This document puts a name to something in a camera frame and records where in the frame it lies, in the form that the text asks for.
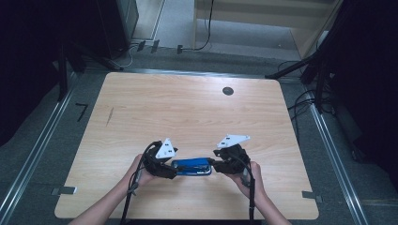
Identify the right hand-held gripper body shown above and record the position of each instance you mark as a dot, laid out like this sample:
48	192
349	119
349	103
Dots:
233	161

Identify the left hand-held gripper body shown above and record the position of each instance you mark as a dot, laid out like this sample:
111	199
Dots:
158	159

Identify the blue metal stapler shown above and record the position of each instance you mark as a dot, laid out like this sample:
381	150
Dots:
191	166

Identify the person's left hand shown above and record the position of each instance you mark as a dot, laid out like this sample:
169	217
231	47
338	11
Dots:
142	175

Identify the person's right hand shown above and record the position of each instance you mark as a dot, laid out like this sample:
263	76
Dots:
252	182

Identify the black round table grommet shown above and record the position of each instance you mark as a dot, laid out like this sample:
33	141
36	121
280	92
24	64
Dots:
227	91

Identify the black metal stand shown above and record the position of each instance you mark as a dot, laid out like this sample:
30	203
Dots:
316	62
62	72

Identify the dark cabinet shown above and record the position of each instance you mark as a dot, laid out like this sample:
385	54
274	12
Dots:
120	25

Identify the light wooden shelf unit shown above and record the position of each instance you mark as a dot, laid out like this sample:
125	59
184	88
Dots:
250	22

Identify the grey floor bracket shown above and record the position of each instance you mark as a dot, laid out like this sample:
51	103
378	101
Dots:
311	195
64	190

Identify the metal floor rail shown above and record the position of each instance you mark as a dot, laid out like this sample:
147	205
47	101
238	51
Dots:
203	73
338	162
34	150

